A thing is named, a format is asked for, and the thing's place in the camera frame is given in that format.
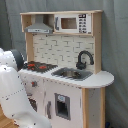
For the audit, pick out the grey ice dispenser panel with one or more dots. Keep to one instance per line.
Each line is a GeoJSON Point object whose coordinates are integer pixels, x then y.
{"type": "Point", "coordinates": [62, 106]}

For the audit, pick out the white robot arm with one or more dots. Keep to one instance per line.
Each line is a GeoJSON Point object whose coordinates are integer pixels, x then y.
{"type": "Point", "coordinates": [13, 97]}

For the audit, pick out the toy oven door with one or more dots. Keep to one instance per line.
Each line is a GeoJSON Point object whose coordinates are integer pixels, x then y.
{"type": "Point", "coordinates": [34, 103]}

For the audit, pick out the grey fridge door handle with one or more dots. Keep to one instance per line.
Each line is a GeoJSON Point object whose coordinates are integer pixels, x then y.
{"type": "Point", "coordinates": [49, 109]}

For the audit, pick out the toy microwave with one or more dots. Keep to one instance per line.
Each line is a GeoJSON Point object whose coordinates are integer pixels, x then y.
{"type": "Point", "coordinates": [73, 23]}

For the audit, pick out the grey range hood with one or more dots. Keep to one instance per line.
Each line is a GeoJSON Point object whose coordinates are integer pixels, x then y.
{"type": "Point", "coordinates": [41, 23]}

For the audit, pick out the red oven knob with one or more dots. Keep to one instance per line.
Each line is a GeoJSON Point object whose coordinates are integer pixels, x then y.
{"type": "Point", "coordinates": [34, 84]}

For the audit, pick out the black toy faucet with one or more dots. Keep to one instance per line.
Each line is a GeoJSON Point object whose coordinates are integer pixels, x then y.
{"type": "Point", "coordinates": [81, 64]}

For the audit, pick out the wooden toy kitchen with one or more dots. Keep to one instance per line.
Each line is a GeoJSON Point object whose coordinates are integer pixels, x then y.
{"type": "Point", "coordinates": [87, 97]}

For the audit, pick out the black toy stovetop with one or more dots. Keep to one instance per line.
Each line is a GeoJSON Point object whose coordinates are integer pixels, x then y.
{"type": "Point", "coordinates": [38, 67]}

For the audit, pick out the grey toy sink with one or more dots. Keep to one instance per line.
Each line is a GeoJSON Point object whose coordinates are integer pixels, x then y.
{"type": "Point", "coordinates": [72, 74]}

